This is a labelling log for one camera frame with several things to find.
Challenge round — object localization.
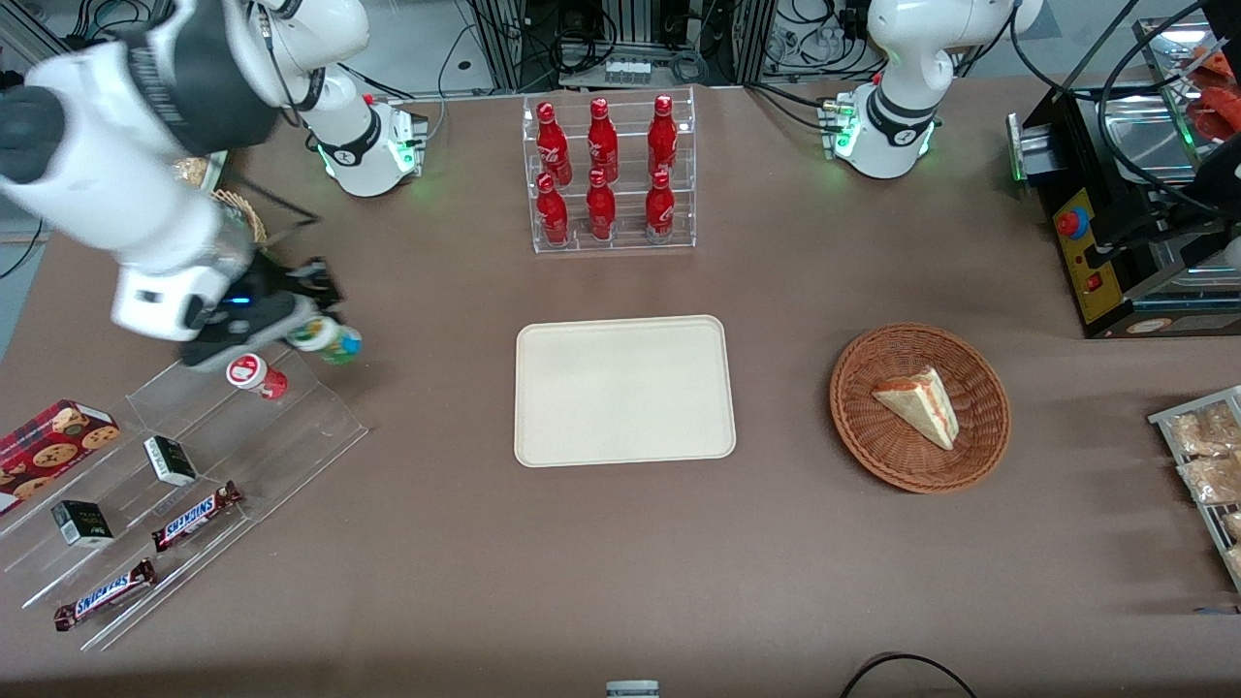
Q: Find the tray of packaged snacks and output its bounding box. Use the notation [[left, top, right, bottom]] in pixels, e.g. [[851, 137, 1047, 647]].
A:
[[1148, 385, 1241, 594]]

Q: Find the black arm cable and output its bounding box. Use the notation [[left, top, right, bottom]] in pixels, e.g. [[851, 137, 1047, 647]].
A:
[[1007, 0, 1079, 99], [1094, 0, 1215, 210]]

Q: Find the small black box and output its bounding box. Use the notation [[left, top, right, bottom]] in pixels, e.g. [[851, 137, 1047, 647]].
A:
[[50, 499, 115, 550], [143, 435, 199, 488]]

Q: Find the triangular wrapped sandwich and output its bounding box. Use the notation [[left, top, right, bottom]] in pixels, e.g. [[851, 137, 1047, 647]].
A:
[[870, 365, 961, 453]]

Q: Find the red cookie box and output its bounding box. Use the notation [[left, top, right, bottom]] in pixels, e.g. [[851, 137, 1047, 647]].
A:
[[0, 398, 121, 516]]

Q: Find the clear acrylic bottle rack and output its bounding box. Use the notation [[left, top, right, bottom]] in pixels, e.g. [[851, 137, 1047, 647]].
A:
[[521, 86, 698, 256]]

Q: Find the red gum bottle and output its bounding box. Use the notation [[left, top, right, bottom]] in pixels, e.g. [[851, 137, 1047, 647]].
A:
[[225, 352, 289, 401]]

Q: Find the aluminium frame post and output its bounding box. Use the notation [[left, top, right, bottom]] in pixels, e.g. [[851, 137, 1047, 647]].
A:
[[471, 0, 526, 94]]

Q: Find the Snickers chocolate bar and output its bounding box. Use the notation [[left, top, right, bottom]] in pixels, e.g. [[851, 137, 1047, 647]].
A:
[[53, 558, 157, 632], [151, 481, 244, 554]]

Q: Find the oval wicker basket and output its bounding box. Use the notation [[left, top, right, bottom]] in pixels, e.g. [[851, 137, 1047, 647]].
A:
[[211, 188, 270, 246]]

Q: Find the clear acrylic stepped stand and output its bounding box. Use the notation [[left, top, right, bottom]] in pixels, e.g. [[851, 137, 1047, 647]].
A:
[[0, 334, 370, 653]]

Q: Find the black sandwich press machine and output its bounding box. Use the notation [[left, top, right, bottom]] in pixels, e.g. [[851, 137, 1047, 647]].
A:
[[1006, 14, 1241, 341]]

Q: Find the beige serving tray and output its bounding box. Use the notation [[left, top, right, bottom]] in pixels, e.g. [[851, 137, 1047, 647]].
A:
[[513, 314, 738, 469]]

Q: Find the red cola bottle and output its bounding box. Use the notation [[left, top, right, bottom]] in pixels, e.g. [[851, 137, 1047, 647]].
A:
[[535, 173, 571, 246], [587, 97, 621, 185], [647, 93, 680, 179], [644, 169, 677, 242], [535, 101, 573, 187], [585, 169, 619, 242]]

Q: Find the black looped cable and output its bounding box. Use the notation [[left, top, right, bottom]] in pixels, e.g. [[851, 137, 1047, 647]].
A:
[[838, 651, 981, 698]]

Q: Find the green gum bottle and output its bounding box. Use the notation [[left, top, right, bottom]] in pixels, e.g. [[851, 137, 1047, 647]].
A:
[[286, 317, 364, 367]]

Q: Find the round brown wicker basket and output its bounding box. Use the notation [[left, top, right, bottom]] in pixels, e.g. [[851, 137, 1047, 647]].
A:
[[828, 322, 1013, 495]]

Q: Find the red food packet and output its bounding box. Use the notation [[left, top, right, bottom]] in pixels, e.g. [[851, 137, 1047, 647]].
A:
[[1195, 85, 1241, 143], [1187, 43, 1241, 86]]

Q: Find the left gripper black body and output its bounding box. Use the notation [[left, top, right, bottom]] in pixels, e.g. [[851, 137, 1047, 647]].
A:
[[1191, 143, 1241, 241]]

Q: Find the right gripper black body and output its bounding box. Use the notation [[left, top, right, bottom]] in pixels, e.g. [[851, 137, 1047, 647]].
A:
[[179, 281, 292, 371]]

